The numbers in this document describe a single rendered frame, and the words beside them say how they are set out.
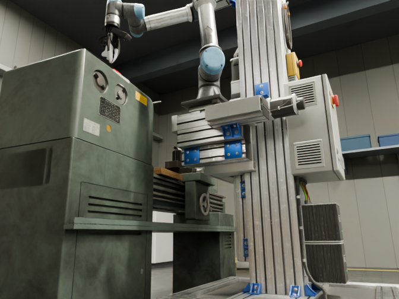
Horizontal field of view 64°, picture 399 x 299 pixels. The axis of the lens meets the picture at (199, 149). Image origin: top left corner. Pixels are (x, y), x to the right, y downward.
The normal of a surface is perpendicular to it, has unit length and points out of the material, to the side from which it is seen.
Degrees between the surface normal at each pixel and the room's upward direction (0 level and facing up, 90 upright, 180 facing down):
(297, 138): 90
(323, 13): 90
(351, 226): 90
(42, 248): 90
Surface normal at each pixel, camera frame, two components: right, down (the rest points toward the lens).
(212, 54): 0.09, -0.13
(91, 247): 0.92, -0.11
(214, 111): -0.47, -0.22
